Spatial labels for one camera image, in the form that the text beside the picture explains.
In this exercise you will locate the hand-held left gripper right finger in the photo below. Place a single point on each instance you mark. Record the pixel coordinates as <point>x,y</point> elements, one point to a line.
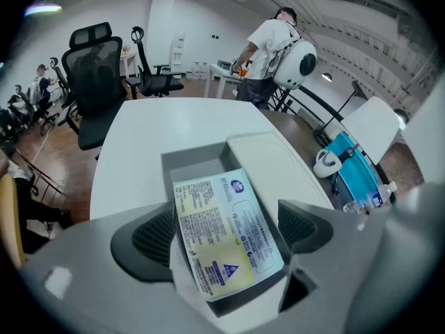
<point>347,256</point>

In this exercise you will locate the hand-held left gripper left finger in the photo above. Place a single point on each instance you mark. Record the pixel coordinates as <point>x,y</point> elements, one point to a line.
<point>87,284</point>

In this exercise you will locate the white printed label packet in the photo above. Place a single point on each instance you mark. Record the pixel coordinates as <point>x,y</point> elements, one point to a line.
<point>226,231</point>

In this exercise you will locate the crumpled clear plastic bottle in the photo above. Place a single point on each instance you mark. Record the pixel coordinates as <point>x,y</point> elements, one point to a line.
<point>354,207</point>

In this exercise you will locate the clear blue-label water bottle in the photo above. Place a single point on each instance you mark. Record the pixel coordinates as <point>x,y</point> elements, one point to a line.
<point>379,195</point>

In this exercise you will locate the blue plastic bin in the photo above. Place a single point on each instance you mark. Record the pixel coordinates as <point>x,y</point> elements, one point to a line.
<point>358,179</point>

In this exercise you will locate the white kettle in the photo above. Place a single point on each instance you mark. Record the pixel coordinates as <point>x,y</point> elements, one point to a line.
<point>327,167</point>

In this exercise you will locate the light wooden chair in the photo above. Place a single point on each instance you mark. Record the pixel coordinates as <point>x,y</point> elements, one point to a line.
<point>10,221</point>

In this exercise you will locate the white drawer case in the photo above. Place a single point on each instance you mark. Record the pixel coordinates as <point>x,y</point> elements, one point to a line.
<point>271,165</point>

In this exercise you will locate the white trapezoid lampshade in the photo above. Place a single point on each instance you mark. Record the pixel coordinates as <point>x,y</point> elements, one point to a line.
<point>372,127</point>

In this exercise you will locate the black pendant lamp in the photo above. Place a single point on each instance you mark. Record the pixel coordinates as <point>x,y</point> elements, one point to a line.
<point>327,77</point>
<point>401,116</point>

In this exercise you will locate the grey plastic drawer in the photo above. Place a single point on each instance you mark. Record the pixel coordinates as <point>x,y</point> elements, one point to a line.
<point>194,172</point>

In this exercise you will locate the white dome backpack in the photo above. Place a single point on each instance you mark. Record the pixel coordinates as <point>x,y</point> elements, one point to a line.
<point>295,64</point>

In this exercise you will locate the black mesh wide-headrest office chair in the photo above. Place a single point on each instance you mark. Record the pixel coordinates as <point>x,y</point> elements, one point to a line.
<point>94,82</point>

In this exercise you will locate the black hooked-headrest office chair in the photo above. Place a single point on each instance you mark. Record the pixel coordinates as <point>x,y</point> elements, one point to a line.
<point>147,78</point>

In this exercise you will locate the white desk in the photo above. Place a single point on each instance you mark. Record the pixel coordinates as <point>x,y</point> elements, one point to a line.
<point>222,73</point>

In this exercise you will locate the small wooden side table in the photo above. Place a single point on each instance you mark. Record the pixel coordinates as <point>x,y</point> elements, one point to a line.
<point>128,59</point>

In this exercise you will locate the grey desktop device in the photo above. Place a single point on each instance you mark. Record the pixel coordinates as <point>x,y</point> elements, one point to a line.
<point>224,63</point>

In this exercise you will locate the clear water jug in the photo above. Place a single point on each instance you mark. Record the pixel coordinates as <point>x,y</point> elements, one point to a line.
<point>196,71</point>
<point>205,71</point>

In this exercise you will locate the white water dispenser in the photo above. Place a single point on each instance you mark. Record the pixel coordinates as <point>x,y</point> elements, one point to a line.
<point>177,57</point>

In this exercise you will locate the long ceiling light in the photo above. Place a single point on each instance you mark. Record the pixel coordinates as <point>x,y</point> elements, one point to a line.
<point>43,10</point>

